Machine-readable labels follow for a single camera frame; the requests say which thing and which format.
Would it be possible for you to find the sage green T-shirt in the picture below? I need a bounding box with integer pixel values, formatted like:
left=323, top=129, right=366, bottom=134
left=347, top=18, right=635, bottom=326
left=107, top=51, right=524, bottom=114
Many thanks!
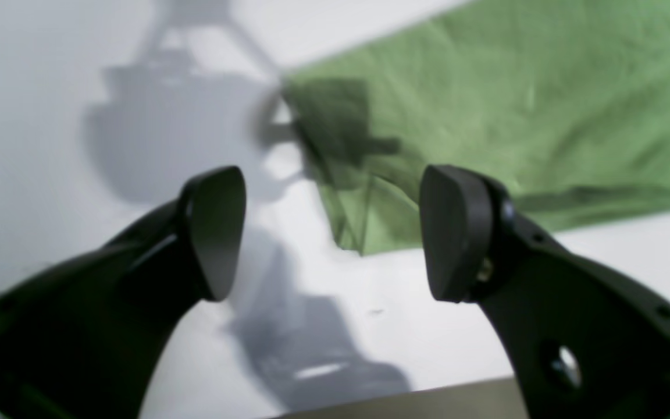
left=283, top=1, right=670, bottom=255

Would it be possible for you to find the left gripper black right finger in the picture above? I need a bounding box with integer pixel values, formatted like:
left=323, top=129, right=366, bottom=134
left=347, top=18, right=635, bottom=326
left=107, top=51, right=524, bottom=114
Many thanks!
left=419, top=165, right=670, bottom=418

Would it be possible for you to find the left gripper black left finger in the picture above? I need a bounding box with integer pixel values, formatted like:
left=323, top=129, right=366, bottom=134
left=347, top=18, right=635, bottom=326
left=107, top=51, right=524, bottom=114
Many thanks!
left=0, top=165, right=247, bottom=418

